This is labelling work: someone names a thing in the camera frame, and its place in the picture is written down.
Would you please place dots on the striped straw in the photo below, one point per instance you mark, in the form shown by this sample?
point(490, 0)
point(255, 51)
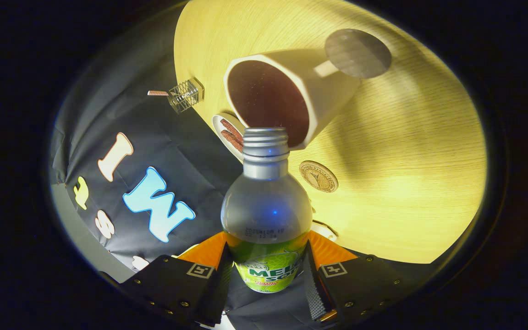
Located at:
point(157, 93)

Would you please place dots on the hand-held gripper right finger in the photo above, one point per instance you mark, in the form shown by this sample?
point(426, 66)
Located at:
point(312, 293)

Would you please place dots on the reddish brown meat slice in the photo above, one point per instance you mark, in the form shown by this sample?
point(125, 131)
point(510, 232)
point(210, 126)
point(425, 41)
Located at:
point(232, 141)
point(233, 129)

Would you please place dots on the silver and green juice bottle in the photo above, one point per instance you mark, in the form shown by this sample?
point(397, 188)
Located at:
point(266, 211)

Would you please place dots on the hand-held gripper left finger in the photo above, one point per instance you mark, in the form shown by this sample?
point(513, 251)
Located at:
point(218, 293)

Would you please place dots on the round cork coaster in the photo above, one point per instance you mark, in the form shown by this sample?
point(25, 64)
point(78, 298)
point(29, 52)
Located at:
point(319, 176)

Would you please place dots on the white divided tray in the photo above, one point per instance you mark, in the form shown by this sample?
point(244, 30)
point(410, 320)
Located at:
point(326, 230)

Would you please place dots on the black backdrop cloth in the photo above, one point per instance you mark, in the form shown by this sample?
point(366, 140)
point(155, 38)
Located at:
point(204, 178)

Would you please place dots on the white oval plate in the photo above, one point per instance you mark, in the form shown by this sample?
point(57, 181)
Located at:
point(217, 123)

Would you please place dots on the wooden table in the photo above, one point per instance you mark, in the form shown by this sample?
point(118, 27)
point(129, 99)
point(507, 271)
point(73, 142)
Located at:
point(406, 160)

